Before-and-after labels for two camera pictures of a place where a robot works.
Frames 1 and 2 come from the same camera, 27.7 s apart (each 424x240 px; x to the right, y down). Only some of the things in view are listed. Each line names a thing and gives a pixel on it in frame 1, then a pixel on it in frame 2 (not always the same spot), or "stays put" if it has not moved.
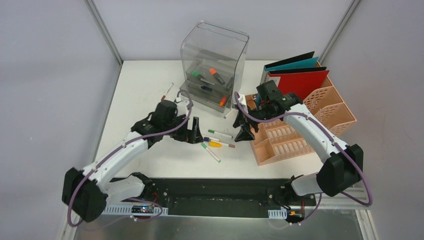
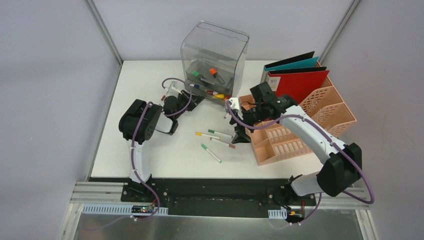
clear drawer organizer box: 212,58 stays put
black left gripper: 188,132 to 193,100
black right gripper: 244,134 stays put
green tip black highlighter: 202,79 stays put
